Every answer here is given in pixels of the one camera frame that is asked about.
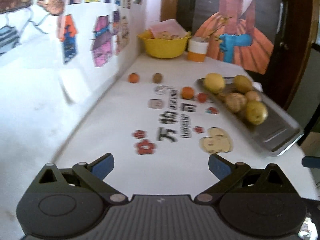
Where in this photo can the small tangerine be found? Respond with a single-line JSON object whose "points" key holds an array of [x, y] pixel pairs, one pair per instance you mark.
{"points": [[133, 78]]}

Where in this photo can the brown potato-like fruit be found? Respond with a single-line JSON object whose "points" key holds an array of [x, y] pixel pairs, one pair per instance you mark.
{"points": [[235, 102]]}

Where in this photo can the tan scarred fruit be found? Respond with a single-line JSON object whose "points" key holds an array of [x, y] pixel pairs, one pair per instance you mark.
{"points": [[253, 96]]}

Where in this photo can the yellow flower twig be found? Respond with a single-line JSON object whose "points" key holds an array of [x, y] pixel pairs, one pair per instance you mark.
{"points": [[223, 20]]}

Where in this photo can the green-yellow lemon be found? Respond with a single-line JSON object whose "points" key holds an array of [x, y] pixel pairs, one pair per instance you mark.
{"points": [[242, 84]]}

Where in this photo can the brown kiwi fruit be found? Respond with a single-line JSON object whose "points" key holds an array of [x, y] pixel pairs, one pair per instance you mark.
{"points": [[157, 78]]}

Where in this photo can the painting of orange dress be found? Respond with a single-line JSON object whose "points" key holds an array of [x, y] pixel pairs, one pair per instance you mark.
{"points": [[248, 39]]}

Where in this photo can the orange mandarin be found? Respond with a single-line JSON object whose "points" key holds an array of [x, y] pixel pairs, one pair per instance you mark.
{"points": [[187, 93]]}

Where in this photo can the yellow pear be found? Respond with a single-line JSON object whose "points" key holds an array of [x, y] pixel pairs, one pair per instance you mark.
{"points": [[256, 112]]}

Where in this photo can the yellow plastic bowl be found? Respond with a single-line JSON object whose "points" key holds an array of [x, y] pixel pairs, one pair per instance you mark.
{"points": [[163, 49]]}

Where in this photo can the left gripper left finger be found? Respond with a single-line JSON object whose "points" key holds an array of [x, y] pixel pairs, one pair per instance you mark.
{"points": [[81, 185]]}

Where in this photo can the pink white container in bowl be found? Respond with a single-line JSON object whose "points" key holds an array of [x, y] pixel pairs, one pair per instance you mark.
{"points": [[169, 27]]}

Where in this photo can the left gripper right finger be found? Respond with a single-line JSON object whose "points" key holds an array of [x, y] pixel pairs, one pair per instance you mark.
{"points": [[233, 178]]}

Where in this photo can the white orange cup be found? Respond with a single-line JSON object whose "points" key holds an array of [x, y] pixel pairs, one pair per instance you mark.
{"points": [[197, 49]]}

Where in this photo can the small red tomato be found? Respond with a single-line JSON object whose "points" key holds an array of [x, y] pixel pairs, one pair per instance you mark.
{"points": [[201, 97]]}

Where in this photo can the yellow lemon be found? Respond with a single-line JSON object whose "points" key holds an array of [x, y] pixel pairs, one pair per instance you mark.
{"points": [[214, 82]]}

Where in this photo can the metal tray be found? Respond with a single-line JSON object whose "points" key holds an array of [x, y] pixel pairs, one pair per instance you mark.
{"points": [[274, 136]]}

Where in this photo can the house drawings poster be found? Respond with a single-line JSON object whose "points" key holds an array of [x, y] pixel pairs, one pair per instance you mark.
{"points": [[79, 40]]}

